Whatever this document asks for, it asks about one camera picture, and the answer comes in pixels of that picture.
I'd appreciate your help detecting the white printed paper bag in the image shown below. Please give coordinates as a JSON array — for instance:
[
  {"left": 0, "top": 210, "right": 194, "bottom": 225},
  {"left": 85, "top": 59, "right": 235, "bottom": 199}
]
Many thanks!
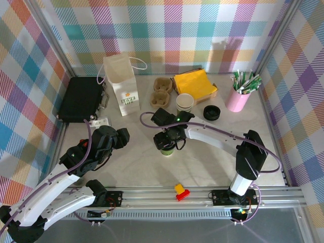
[{"left": 97, "top": 52, "right": 148, "bottom": 117}]

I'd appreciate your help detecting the stack of paper cups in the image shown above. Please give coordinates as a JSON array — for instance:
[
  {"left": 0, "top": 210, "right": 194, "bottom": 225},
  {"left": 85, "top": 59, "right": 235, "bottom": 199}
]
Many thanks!
[{"left": 176, "top": 93, "right": 195, "bottom": 114}]

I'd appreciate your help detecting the brown pulp cup carrier stack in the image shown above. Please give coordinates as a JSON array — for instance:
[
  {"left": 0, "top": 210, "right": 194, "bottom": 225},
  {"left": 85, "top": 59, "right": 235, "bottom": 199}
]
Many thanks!
[{"left": 150, "top": 77, "right": 174, "bottom": 110}]

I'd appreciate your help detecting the black carrying case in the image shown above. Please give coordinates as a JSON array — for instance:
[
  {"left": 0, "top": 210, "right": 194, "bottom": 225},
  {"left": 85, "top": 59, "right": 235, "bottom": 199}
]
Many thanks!
[{"left": 57, "top": 76, "right": 111, "bottom": 124}]

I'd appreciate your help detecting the yellow paper napkin stack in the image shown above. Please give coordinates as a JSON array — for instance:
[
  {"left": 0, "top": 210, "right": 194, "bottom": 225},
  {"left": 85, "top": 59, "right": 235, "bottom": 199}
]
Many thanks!
[{"left": 172, "top": 68, "right": 217, "bottom": 99}]

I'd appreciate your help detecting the red toy block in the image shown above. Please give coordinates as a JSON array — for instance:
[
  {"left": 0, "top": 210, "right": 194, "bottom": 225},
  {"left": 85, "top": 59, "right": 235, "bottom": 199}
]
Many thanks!
[{"left": 176, "top": 189, "right": 190, "bottom": 202}]

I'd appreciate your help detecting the pink cylindrical holder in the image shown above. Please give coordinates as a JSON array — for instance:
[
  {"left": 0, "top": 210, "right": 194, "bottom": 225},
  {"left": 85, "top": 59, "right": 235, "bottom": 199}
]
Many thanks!
[{"left": 225, "top": 86, "right": 253, "bottom": 112}]

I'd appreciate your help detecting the bundle of green white straws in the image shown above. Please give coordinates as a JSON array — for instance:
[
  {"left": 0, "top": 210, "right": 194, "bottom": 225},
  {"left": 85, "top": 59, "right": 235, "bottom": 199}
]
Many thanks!
[{"left": 230, "top": 70, "right": 263, "bottom": 95}]

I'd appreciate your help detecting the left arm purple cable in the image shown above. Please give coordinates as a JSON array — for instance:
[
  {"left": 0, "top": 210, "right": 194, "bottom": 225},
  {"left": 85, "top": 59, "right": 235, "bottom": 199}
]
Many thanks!
[{"left": 0, "top": 118, "right": 119, "bottom": 228}]

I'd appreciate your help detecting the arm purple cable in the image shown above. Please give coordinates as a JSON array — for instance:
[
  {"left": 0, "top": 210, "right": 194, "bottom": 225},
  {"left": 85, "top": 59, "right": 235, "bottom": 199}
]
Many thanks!
[
  {"left": 140, "top": 112, "right": 283, "bottom": 225},
  {"left": 0, "top": 118, "right": 119, "bottom": 228}
]

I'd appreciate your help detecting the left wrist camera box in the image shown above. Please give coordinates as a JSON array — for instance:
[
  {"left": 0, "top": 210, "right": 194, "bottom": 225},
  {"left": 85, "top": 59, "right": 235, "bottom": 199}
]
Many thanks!
[{"left": 90, "top": 116, "right": 111, "bottom": 127}]

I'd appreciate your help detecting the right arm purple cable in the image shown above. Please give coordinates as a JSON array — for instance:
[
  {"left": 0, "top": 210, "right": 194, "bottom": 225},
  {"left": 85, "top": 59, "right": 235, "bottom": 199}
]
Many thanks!
[{"left": 140, "top": 112, "right": 283, "bottom": 225}]

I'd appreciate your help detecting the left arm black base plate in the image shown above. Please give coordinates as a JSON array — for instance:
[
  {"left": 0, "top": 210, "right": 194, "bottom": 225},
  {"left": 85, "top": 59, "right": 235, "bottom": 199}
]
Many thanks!
[{"left": 96, "top": 190, "right": 124, "bottom": 208}]

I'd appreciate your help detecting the aluminium frame rail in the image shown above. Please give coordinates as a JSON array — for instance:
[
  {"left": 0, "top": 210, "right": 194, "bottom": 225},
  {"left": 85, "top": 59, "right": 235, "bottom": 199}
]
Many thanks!
[{"left": 27, "top": 187, "right": 308, "bottom": 211}]

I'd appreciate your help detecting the small wired connector board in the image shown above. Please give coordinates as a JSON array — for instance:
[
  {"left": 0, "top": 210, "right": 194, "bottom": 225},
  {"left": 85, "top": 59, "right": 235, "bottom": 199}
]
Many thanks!
[
  {"left": 231, "top": 208, "right": 250, "bottom": 221},
  {"left": 87, "top": 209, "right": 112, "bottom": 219}
]

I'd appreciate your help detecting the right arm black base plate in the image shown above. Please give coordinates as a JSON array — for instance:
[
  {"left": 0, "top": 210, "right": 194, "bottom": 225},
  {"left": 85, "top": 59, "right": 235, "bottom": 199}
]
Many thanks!
[{"left": 211, "top": 189, "right": 259, "bottom": 206}]

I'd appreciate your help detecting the grey perforated cable duct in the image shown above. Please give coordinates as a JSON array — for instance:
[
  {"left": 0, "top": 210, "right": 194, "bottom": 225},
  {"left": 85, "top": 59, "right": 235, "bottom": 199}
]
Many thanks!
[{"left": 40, "top": 212, "right": 233, "bottom": 221}]

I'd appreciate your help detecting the aluminium frame post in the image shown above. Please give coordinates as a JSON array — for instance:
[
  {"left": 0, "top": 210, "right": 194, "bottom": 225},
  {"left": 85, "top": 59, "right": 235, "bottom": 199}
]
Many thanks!
[
  {"left": 254, "top": 0, "right": 304, "bottom": 75},
  {"left": 24, "top": 0, "right": 78, "bottom": 78}
]

